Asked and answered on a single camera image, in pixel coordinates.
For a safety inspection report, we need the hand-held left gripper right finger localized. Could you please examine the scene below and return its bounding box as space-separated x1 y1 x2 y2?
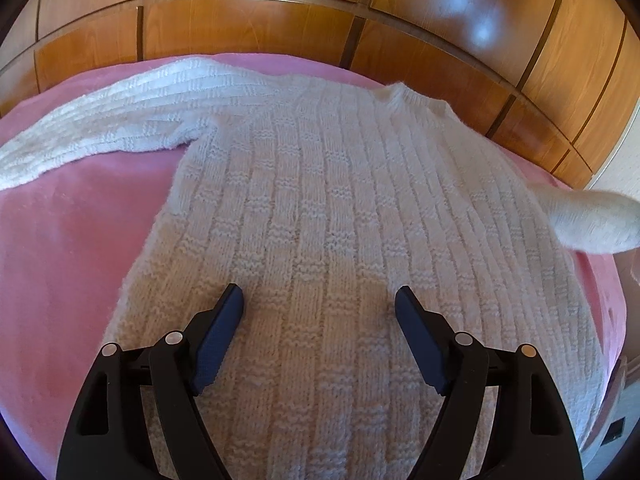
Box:
394 285 584 480

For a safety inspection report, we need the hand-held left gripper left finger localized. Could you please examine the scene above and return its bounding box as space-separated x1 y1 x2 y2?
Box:
56 283 245 480

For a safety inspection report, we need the white knit sweater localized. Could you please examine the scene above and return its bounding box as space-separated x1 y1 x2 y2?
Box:
0 57 640 480

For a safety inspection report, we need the pink blanket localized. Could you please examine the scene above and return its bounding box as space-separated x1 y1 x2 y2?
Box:
0 52 632 480

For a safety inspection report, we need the wooden panelled headboard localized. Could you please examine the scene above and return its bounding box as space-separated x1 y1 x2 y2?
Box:
0 0 640 192

